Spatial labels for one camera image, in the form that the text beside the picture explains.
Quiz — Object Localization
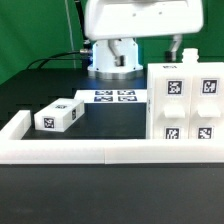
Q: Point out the white base tag plate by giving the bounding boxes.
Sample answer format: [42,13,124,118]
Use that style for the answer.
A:
[74,89,147,103]

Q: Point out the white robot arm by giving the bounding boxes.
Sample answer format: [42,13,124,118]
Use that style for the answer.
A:
[84,0,204,79]

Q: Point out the white U-shaped fence frame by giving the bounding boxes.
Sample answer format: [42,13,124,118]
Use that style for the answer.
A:
[0,110,224,164]

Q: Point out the white cabinet top box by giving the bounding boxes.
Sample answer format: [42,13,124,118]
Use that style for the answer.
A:
[34,98,85,132]

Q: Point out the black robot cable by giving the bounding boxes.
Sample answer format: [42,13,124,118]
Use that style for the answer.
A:
[26,0,93,70]

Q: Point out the white cabinet body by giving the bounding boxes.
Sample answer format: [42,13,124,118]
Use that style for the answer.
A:
[146,49,224,139]

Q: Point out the white cabinet door panel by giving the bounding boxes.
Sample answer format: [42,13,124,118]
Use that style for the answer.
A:
[189,72,224,140]

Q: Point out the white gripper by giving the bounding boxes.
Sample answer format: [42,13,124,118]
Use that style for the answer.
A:
[85,0,204,66]

